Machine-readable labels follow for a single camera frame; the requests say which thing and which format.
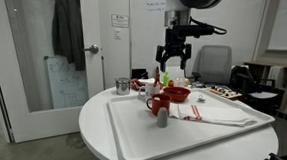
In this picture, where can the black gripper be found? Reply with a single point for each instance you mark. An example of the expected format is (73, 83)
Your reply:
(176, 42)

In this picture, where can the red spoon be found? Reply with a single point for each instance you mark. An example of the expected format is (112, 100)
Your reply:
(157, 77)

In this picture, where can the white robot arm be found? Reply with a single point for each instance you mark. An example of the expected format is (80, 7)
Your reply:
(175, 0)

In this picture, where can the red bowl of coffee beans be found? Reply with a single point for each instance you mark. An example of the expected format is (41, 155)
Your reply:
(176, 94)

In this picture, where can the white mug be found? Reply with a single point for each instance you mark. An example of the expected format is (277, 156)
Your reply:
(149, 90)

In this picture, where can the red mug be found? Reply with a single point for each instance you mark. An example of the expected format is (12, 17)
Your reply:
(160, 106)

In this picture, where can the green plastic bottle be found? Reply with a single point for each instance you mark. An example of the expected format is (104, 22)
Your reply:
(166, 79)

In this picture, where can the clear measuring cup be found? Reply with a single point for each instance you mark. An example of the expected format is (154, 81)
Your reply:
(183, 82)

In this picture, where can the small red object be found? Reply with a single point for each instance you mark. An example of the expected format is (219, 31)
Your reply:
(171, 83)

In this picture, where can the white napkin with red edge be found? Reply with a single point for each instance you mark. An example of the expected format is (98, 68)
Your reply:
(148, 80)

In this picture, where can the grey office chair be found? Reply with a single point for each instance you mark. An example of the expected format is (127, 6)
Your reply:
(214, 64)

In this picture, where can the red plate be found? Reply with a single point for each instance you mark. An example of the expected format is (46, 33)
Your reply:
(136, 84)

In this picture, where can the steel canister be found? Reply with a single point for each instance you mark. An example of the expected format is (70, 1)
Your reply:
(122, 86)

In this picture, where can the wooden busy board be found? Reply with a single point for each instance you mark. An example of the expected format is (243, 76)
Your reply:
(223, 92)

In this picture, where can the black backpack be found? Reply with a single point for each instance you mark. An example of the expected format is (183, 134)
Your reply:
(240, 79)

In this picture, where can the white towel with red stripes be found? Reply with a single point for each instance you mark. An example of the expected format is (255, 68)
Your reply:
(218, 114)

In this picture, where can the large white tray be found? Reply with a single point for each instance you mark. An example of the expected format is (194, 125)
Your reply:
(180, 135)

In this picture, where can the white door with glass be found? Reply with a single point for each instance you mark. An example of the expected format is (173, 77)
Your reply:
(89, 96)

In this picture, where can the dark hanging jacket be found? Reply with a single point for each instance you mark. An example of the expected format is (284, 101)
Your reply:
(68, 25)

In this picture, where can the small leaning whiteboard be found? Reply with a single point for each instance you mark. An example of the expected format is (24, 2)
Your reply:
(66, 85)

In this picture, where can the wooden shelf unit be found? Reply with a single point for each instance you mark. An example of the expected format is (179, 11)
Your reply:
(283, 88)

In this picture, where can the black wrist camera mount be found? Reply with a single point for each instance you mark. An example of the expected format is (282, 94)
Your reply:
(200, 30)

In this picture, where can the white light switch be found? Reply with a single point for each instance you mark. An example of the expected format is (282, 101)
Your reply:
(118, 33)

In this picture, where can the wall sign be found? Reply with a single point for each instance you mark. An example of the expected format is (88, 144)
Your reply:
(119, 20)

